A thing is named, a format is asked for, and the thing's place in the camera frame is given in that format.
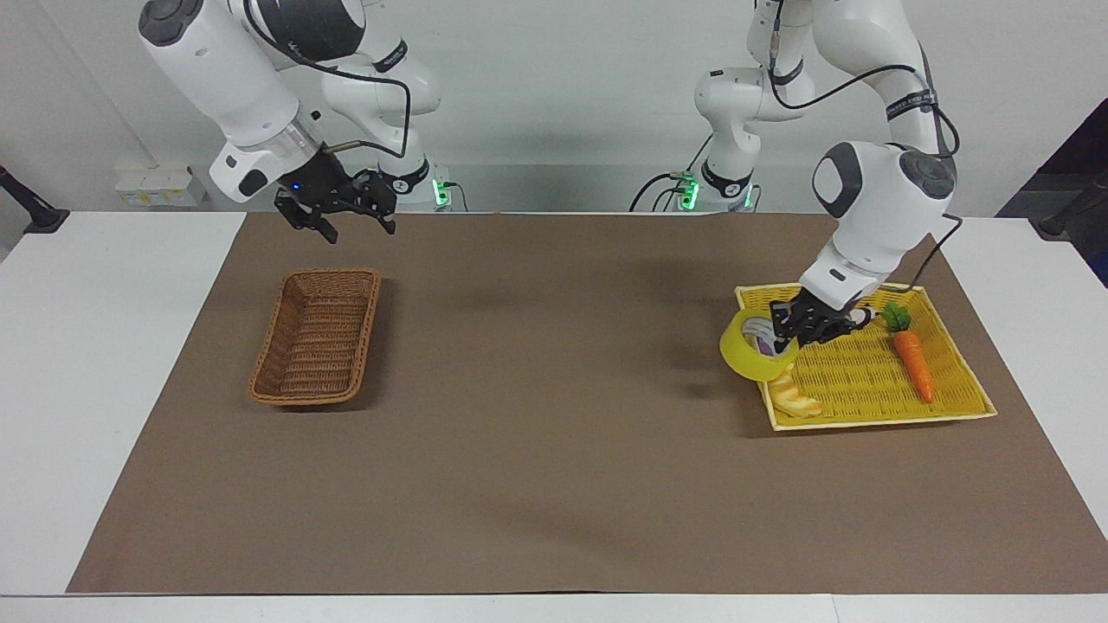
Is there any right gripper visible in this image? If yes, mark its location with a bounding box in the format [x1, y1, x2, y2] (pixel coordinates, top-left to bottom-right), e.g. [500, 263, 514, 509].
[274, 147, 399, 245]

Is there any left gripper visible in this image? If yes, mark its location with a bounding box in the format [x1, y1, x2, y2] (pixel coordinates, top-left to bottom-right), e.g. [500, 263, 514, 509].
[770, 288, 872, 350]

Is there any yellow woven basket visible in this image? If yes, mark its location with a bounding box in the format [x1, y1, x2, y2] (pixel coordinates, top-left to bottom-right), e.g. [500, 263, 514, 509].
[734, 281, 998, 432]

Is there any brown wicker basket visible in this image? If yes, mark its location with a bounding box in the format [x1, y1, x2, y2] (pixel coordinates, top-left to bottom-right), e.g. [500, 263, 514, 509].
[248, 268, 383, 407]

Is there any purple white toy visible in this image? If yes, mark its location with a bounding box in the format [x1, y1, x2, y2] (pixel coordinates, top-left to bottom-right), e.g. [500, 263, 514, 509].
[743, 317, 784, 357]

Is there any toy bread loaf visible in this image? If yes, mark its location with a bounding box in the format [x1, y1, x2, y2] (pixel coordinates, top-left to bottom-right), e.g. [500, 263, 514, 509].
[770, 363, 824, 420]

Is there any orange toy carrot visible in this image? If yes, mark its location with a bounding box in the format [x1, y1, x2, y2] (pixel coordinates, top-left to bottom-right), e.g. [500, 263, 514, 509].
[881, 301, 937, 405]

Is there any white socket box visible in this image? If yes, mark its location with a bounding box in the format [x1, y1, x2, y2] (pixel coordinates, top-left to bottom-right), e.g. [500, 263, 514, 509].
[114, 164, 209, 209]

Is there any black stand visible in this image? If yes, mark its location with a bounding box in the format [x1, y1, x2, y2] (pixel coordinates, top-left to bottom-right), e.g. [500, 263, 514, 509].
[0, 164, 71, 235]
[1037, 169, 1108, 241]

